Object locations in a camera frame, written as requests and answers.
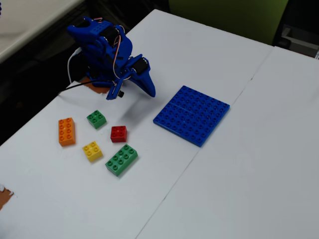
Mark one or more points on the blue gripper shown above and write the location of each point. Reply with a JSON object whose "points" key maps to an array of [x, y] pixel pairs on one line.
{"points": [[145, 77]]}

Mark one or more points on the grey box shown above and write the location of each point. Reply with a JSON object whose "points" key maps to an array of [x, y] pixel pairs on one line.
{"points": [[296, 41]]}

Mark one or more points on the green 2x2 block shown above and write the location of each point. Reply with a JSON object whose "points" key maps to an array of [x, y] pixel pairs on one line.
{"points": [[96, 119]]}

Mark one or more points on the green chair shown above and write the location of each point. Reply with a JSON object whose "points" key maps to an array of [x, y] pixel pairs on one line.
{"points": [[224, 17]]}

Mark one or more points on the green 2x4 block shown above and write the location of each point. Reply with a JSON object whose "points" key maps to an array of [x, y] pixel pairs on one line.
{"points": [[121, 159]]}

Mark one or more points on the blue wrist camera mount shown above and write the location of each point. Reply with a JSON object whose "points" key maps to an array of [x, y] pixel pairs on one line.
{"points": [[114, 91]]}

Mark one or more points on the yellow 2x2 block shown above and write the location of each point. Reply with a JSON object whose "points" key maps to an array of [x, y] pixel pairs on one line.
{"points": [[92, 151]]}

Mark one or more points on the white desk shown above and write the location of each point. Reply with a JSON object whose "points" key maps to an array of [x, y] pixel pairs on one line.
{"points": [[27, 22]]}

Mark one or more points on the orange 2x4 block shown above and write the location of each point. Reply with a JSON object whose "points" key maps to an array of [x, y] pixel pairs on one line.
{"points": [[66, 131]]}

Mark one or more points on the blue 8x8 baseplate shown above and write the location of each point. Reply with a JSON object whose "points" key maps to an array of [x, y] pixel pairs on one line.
{"points": [[192, 115]]}

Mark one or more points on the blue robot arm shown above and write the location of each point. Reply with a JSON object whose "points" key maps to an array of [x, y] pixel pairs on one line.
{"points": [[99, 49]]}

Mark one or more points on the red 2x2 block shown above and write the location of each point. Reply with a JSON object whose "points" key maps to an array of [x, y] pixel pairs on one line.
{"points": [[118, 134]]}

